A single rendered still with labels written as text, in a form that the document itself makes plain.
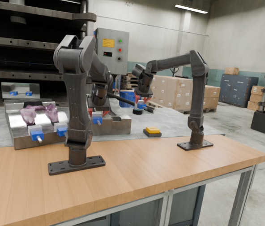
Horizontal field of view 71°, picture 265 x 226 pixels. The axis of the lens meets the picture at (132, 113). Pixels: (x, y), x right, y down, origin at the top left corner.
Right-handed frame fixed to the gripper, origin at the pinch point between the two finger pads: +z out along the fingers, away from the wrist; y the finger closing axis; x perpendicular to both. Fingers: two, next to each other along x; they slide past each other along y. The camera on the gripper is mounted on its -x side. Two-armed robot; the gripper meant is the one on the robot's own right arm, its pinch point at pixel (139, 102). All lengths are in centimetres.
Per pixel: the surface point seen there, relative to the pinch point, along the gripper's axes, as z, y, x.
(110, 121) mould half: 0.1, 22.1, 16.0
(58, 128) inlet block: -2, 47, 21
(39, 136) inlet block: -4, 55, 27
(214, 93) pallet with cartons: 186, -366, -261
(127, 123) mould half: 1.2, 12.5, 16.7
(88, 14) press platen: -24, 25, -78
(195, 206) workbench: 59, -45, 49
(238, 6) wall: 7, -608, -592
